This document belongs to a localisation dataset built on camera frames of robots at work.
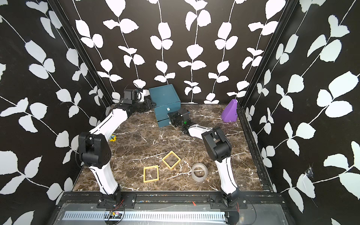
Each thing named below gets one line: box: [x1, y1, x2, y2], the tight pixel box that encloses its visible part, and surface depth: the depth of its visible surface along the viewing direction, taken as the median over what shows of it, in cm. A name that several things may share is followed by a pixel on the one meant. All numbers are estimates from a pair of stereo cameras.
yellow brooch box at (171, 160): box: [161, 150, 181, 170], surface depth 91 cm
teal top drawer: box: [153, 101, 182, 113], surface depth 94 cm
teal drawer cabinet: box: [148, 83, 181, 128], surface depth 98 cm
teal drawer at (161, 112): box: [154, 104, 181, 121], surface depth 95 cm
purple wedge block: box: [221, 98, 238, 123], surface depth 106 cm
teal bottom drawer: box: [157, 118, 171, 128], surface depth 103 cm
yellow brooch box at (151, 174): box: [143, 165, 160, 184], surface depth 85 cm
